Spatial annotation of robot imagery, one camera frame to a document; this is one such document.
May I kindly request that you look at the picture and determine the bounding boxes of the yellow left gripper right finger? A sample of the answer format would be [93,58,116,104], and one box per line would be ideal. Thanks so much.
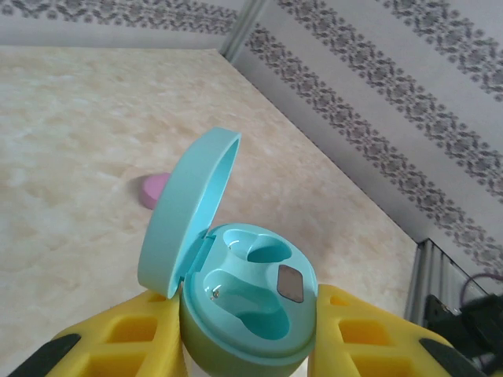
[308,282,489,377]

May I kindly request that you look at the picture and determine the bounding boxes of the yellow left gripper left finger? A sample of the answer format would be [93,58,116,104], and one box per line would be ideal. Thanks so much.
[9,288,185,377]

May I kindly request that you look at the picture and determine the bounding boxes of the teal earbud charging case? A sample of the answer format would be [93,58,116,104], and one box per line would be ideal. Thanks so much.
[137,126,320,377]

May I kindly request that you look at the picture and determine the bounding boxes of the pink earbud charging case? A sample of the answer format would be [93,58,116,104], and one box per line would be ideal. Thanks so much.
[138,174,171,211]

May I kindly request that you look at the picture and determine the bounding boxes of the aluminium frame post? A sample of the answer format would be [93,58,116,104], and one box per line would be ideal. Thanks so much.
[406,238,447,329]
[218,0,273,66]

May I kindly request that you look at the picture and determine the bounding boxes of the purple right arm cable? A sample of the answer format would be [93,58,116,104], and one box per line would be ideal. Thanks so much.
[458,270,503,308]

